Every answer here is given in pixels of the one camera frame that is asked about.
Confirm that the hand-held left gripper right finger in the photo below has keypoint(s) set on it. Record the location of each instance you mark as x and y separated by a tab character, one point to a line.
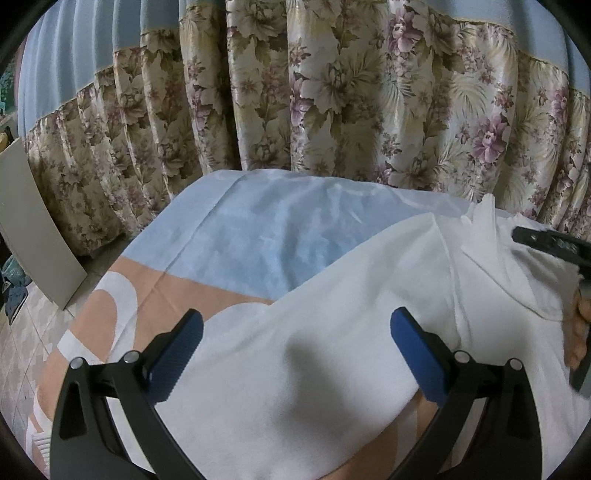
418	355

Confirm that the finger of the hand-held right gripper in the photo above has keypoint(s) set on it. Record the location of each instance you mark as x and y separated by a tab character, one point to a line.
554	244

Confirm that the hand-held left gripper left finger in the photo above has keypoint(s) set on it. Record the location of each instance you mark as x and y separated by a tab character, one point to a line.
178	355

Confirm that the white knit sweater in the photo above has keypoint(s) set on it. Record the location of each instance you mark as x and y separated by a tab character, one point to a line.
323	323

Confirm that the person's right hand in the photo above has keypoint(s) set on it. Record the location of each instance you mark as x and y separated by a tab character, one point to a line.
577	332

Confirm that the blue and orange printed blanket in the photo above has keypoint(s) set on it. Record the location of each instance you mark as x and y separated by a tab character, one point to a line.
258	240

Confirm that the teal patterned cloth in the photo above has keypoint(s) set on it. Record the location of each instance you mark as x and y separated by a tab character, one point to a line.
14	286

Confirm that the grey flat board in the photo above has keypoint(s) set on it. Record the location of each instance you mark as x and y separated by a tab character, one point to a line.
32	221

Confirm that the floral curtain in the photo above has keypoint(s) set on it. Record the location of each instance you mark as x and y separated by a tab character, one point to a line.
346	92

